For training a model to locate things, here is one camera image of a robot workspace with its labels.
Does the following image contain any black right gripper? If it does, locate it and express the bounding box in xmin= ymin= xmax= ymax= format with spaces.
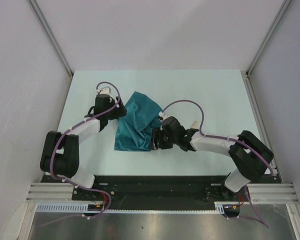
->
xmin=148 ymin=127 xmax=178 ymax=150

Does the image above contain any teal satin napkin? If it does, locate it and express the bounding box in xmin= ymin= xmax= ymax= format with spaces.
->
xmin=114 ymin=91 xmax=162 ymax=152

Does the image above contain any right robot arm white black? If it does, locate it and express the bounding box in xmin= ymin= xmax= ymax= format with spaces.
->
xmin=148 ymin=116 xmax=274 ymax=201

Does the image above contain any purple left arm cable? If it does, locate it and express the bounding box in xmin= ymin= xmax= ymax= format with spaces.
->
xmin=38 ymin=81 xmax=122 ymax=226

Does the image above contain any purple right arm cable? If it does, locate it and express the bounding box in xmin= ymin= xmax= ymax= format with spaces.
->
xmin=162 ymin=99 xmax=270 ymax=228

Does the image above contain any right aluminium side rail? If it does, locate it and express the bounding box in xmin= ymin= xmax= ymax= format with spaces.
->
xmin=241 ymin=71 xmax=280 ymax=176

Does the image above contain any left aluminium corner post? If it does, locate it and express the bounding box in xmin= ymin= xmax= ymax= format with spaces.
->
xmin=26 ymin=0 xmax=74 ymax=79

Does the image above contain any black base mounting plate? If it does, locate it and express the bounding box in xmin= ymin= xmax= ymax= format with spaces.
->
xmin=41 ymin=174 xmax=282 ymax=221

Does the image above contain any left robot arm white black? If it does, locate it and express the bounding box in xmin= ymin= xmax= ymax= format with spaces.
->
xmin=40 ymin=93 xmax=127 ymax=200

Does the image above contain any white slotted cable duct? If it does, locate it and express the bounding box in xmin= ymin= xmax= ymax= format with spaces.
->
xmin=36 ymin=203 xmax=225 ymax=215

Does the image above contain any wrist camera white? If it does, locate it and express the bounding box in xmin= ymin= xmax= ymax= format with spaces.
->
xmin=158 ymin=111 xmax=169 ymax=121
xmin=95 ymin=86 xmax=112 ymax=96

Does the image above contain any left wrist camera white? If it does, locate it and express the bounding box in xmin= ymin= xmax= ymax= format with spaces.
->
xmin=95 ymin=86 xmax=112 ymax=96

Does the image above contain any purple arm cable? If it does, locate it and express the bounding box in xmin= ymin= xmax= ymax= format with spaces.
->
xmin=38 ymin=81 xmax=122 ymax=226
xmin=162 ymin=99 xmax=270 ymax=228

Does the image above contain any wooden handled metal spoon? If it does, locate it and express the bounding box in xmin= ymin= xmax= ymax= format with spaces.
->
xmin=191 ymin=120 xmax=198 ymax=129

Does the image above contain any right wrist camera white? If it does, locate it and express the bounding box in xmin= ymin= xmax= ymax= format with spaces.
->
xmin=158 ymin=111 xmax=169 ymax=121

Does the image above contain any aluminium corner post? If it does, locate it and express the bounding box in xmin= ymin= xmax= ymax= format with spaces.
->
xmin=245 ymin=0 xmax=294 ymax=77
xmin=26 ymin=0 xmax=74 ymax=79

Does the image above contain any right aluminium corner post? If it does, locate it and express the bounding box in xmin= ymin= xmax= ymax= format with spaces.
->
xmin=245 ymin=0 xmax=294 ymax=77

